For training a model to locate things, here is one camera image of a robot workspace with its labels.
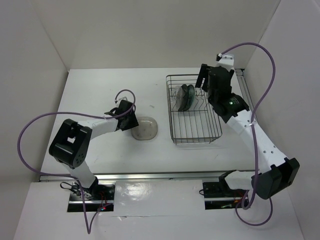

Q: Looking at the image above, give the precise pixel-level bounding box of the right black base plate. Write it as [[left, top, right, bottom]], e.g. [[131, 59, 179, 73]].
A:
[[199, 181, 246, 210]]

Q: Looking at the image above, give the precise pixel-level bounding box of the aluminium rail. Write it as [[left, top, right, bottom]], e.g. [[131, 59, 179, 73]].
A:
[[235, 68, 254, 111], [38, 169, 251, 183]]

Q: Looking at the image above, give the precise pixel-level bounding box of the aluminium right side rail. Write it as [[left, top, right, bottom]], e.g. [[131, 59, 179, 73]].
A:
[[235, 68, 254, 111]]

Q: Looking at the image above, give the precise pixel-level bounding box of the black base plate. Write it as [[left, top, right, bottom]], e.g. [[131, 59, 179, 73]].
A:
[[199, 181, 246, 210], [60, 182, 116, 213]]

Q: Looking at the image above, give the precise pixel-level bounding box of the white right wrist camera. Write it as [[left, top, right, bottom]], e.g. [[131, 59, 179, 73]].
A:
[[216, 53, 235, 72]]

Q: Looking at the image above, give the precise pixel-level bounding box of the grey wire dish rack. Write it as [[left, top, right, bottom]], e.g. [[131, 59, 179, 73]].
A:
[[166, 74, 223, 145]]

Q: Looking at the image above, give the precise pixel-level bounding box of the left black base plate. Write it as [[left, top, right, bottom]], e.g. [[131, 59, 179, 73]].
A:
[[60, 182, 116, 213]]

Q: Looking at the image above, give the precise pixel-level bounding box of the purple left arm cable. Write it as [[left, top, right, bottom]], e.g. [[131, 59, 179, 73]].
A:
[[18, 89, 137, 235]]

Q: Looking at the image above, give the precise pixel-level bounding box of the aluminium front rail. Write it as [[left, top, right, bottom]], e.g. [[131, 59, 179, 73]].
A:
[[38, 169, 251, 183]]

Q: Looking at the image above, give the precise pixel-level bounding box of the blue floral ceramic plate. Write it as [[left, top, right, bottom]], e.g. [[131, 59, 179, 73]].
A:
[[184, 84, 196, 111]]

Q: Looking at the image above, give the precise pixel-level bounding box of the smoky grey glass plate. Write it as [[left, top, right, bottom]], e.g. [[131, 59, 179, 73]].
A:
[[131, 116, 158, 141]]

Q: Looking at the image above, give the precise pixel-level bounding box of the clear textured glass plate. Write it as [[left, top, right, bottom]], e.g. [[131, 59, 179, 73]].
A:
[[170, 85, 184, 111]]

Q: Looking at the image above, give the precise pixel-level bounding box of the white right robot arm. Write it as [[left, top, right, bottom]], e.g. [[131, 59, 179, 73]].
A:
[[195, 64, 300, 200]]

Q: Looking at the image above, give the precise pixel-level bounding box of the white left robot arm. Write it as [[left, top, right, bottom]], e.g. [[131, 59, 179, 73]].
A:
[[48, 98, 139, 200]]

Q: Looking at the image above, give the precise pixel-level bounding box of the black glossy round plate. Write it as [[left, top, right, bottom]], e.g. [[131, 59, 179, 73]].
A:
[[178, 84, 189, 112]]

